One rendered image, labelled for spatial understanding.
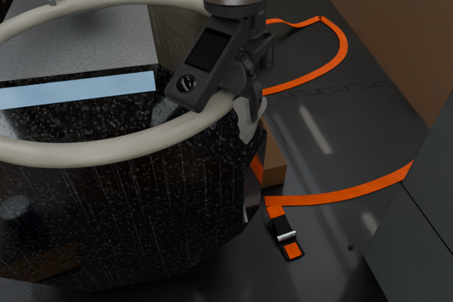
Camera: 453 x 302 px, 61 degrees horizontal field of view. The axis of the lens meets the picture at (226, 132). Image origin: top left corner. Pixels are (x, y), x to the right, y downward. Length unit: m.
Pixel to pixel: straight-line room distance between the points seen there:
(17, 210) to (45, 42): 0.37
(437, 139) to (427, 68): 1.44
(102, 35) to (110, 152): 0.45
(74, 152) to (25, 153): 0.06
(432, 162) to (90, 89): 0.78
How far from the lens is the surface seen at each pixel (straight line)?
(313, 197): 1.55
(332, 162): 1.68
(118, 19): 0.92
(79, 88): 0.77
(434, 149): 1.01
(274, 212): 1.42
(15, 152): 0.51
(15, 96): 0.80
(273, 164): 1.47
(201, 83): 0.42
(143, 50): 0.80
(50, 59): 0.83
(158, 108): 0.76
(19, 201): 0.94
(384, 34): 2.63
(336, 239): 1.47
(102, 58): 0.80
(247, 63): 0.47
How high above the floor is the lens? 1.26
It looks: 46 degrees down
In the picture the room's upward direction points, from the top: straight up
